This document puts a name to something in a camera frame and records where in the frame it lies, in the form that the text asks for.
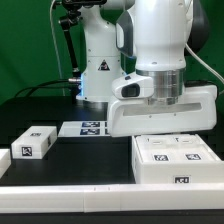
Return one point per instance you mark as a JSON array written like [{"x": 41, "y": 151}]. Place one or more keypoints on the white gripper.
[{"x": 194, "y": 111}]

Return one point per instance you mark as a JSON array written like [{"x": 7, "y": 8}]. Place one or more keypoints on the white cabinet door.
[
  {"x": 155, "y": 149},
  {"x": 190, "y": 148}
]

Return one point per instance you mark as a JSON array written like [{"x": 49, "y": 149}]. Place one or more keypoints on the white cabinet body box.
[{"x": 176, "y": 172}]

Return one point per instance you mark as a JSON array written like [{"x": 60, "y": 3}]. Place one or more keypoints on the white cabinet top block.
[{"x": 34, "y": 143}]

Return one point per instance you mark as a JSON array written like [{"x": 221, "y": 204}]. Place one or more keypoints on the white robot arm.
[{"x": 136, "y": 67}]

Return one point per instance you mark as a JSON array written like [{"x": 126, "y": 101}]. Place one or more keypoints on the white U-shaped obstacle fence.
[{"x": 105, "y": 198}]

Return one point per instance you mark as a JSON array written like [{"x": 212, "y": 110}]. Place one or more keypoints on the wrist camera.
[{"x": 133, "y": 86}]

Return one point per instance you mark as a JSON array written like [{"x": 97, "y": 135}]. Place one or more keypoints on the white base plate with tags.
[{"x": 83, "y": 129}]

